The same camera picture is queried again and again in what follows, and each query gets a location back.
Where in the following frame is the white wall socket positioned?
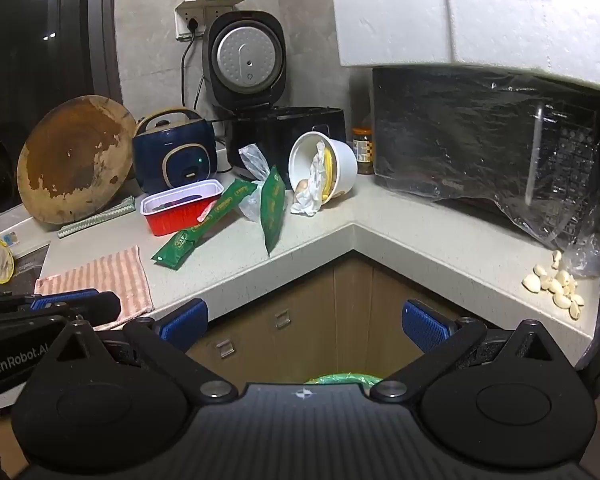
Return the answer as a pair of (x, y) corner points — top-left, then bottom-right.
(172, 0), (253, 41)

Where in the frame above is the white foam box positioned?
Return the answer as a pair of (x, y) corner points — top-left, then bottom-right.
(333, 0), (600, 96)

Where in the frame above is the clear plastic bag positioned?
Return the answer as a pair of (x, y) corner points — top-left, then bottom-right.
(237, 143), (272, 223)

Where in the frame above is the long green packet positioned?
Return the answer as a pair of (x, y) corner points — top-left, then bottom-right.
(151, 179), (258, 267)

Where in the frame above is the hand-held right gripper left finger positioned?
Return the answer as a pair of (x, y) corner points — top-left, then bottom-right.
(45, 299), (236, 406)

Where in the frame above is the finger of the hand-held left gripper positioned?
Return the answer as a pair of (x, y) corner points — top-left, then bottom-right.
(55, 291), (122, 332)
(30, 288), (100, 312)

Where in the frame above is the bin with green bag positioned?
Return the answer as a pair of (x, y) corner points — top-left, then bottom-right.
(302, 371), (383, 388)

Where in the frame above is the blue rice cooker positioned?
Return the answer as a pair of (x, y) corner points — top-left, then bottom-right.
(131, 107), (218, 196)

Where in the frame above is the metal sink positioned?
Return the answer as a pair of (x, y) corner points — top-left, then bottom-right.
(0, 242), (51, 293)

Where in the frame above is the black microwave oven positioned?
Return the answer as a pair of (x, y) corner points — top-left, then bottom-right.
(371, 65), (600, 261)

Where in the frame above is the black power cord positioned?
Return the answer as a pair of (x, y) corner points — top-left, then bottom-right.
(180, 19), (206, 111)

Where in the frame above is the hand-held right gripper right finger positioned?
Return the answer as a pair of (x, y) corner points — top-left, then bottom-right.
(370, 299), (567, 406)

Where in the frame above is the yellow sachet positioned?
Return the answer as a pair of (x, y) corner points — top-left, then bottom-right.
(310, 152), (337, 201)

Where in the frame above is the yellow rimmed mesh strainer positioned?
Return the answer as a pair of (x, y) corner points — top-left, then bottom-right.
(0, 236), (16, 285)

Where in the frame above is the wide green packet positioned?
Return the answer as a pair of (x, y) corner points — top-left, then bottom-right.
(260, 165), (287, 257)

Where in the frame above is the red plastic food tray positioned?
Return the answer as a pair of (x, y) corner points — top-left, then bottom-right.
(140, 179), (224, 237)

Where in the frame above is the pink striped cloth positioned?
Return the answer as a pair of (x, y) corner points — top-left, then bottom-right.
(34, 245), (155, 331)

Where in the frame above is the glass jar with orange lid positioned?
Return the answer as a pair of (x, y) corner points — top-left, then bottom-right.
(351, 126), (376, 176)

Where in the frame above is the black rice cooker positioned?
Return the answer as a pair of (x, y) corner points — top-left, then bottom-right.
(202, 10), (346, 181)

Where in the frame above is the green white striped cloth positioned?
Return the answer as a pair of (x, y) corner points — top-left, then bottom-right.
(57, 196), (137, 240)

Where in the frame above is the white paper bowl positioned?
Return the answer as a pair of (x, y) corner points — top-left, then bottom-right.
(288, 131), (358, 200)

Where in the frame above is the wooden base cabinet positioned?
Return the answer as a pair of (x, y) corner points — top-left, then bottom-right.
(185, 250), (593, 396)

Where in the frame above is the pile of garlic cloves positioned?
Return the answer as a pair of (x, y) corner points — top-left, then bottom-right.
(522, 250), (586, 321)

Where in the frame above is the round wooden cutting board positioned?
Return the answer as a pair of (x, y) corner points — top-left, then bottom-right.
(17, 95), (138, 226)

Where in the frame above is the white tissue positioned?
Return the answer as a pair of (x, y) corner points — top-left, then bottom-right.
(290, 142), (331, 217)

